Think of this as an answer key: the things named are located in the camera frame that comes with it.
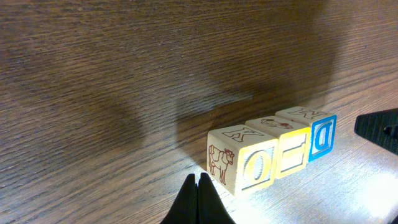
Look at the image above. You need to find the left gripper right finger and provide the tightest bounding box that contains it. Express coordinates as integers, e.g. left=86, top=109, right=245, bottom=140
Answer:
left=197, top=172, right=236, bottom=224

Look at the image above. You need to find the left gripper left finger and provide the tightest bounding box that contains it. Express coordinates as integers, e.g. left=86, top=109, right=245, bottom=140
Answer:
left=161, top=174, right=198, bottom=224

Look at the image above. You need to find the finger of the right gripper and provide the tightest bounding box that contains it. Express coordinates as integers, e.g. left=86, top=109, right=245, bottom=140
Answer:
left=354, top=108, right=397, bottom=155

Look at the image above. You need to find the yellow O wooden block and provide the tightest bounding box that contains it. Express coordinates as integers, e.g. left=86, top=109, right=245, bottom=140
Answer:
left=206, top=124, right=279, bottom=197

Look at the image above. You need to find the blue D wooden block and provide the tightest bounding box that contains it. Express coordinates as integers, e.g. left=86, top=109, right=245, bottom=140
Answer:
left=275, top=106, right=337, bottom=162

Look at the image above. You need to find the yellow blue wooden block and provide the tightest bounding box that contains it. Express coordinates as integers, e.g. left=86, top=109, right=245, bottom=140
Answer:
left=244, top=116, right=310, bottom=179

